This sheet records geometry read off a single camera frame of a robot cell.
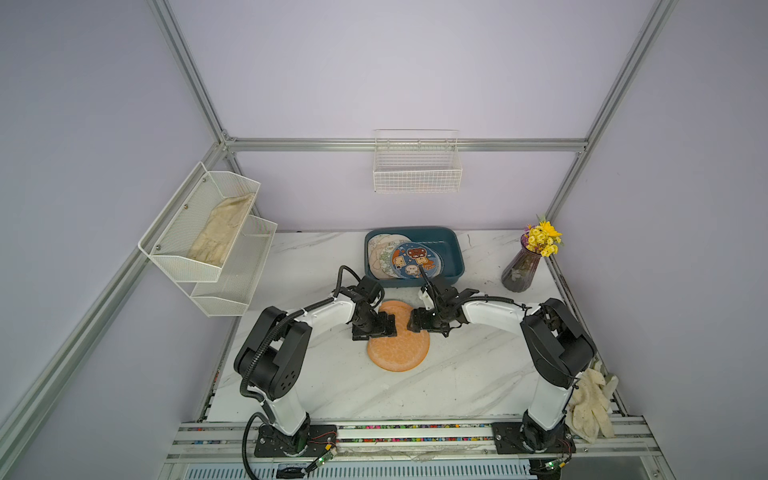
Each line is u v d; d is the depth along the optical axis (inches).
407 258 42.3
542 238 33.6
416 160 37.5
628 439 29.6
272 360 18.3
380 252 43.7
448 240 44.9
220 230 31.5
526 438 25.7
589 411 30.1
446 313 28.7
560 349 19.2
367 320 30.3
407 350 34.6
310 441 28.6
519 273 38.0
